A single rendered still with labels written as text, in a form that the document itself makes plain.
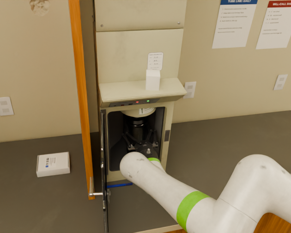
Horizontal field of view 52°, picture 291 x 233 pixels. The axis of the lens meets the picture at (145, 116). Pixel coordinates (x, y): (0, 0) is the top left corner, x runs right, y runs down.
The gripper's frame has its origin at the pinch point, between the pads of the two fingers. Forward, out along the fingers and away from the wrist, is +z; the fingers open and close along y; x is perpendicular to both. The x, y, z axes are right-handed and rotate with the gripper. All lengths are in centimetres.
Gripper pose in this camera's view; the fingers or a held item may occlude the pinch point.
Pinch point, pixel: (136, 126)
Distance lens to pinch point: 144.3
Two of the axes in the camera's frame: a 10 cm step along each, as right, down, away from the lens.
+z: -2.3, -5.9, 7.7
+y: -9.7, 1.0, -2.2
